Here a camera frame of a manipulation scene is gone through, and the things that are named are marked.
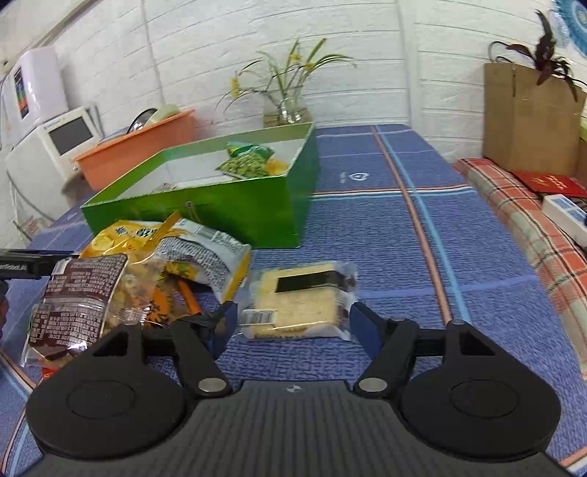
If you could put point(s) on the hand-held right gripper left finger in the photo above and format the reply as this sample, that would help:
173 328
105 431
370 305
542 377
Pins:
225 323

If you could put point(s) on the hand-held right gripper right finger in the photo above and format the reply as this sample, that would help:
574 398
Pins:
363 326

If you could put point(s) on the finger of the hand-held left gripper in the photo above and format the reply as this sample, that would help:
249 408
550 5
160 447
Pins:
46 254

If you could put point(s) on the brown snack packet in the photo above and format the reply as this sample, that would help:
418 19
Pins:
73 302

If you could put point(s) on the yellow and white snack packet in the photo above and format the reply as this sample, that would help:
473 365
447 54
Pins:
206 257

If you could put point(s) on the clear cracker packet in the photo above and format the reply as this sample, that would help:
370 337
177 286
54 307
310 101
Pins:
298 302

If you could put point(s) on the green cardboard box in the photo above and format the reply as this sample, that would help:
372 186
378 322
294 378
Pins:
238 211

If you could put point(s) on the orange snack packet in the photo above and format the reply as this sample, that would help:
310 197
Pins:
183 298

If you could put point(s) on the blue plaid tablecloth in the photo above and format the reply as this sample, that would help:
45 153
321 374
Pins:
380 220

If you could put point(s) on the white appliance with screen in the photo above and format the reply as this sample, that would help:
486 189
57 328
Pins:
69 137

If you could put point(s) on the orange plastic basin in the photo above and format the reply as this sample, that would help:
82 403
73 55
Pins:
137 151

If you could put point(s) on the green pea snack packet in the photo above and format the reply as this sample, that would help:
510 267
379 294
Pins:
243 163

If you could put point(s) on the white water purifier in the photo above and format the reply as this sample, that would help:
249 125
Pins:
34 91

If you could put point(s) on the metal plate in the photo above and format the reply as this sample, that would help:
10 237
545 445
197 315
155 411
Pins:
140 120

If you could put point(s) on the pale green plate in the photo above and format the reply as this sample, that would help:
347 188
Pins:
166 113

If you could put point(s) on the orange plaid cloth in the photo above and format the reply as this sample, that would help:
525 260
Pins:
541 247

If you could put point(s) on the glass vase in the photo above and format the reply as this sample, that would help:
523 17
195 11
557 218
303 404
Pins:
286 114

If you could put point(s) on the white and blue box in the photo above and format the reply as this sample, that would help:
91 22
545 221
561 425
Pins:
566 211

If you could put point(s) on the red booklet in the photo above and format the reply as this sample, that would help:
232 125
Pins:
550 181

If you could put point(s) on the green plant with yellow flowers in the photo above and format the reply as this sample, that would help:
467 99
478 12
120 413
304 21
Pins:
289 73

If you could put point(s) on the brown paper bag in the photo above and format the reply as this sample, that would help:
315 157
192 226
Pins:
527 124

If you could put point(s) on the purple leaf plant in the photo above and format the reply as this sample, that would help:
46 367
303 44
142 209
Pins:
548 55

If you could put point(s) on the blue round wall decoration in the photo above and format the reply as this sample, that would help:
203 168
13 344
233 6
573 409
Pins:
573 23

